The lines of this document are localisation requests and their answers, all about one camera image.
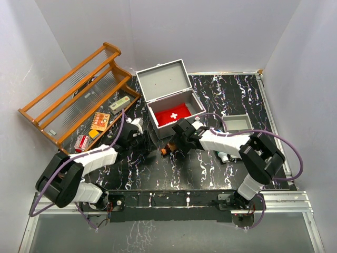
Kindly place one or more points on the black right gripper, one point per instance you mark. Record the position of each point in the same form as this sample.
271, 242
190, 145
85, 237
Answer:
177, 142

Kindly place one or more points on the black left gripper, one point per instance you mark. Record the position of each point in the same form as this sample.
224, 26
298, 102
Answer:
147, 140

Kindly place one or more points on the brown medicine bottle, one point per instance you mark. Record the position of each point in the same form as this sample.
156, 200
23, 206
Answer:
169, 148

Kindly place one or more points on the red first aid pouch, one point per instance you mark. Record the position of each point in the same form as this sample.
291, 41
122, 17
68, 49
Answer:
170, 115

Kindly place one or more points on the white green-label bottle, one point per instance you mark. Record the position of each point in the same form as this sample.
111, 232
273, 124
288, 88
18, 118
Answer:
223, 156

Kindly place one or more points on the silver metal medicine case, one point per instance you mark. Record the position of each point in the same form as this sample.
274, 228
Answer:
164, 87

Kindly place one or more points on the grey plastic tray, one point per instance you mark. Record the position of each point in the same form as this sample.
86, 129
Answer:
237, 123

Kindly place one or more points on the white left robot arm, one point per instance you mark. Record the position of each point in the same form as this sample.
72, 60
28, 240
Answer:
61, 182

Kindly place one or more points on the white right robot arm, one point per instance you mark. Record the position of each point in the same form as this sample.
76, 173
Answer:
261, 157

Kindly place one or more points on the white medicine box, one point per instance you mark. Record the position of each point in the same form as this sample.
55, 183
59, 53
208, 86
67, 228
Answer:
120, 104

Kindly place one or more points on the orange patterned packet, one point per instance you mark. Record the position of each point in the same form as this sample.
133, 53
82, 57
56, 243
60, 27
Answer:
100, 121

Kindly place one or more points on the orange yellow small block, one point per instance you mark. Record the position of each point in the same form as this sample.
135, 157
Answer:
93, 134

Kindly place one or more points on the red white small box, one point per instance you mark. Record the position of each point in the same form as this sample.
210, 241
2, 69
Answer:
82, 143

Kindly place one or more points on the wooden shelf rack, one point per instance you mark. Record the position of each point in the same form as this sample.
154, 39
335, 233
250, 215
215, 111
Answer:
66, 108

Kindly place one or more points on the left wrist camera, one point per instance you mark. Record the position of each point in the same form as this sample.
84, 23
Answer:
138, 122

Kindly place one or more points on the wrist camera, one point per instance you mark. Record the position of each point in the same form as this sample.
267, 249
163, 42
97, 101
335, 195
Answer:
197, 123
138, 122

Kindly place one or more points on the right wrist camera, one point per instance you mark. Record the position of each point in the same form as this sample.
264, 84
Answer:
197, 123

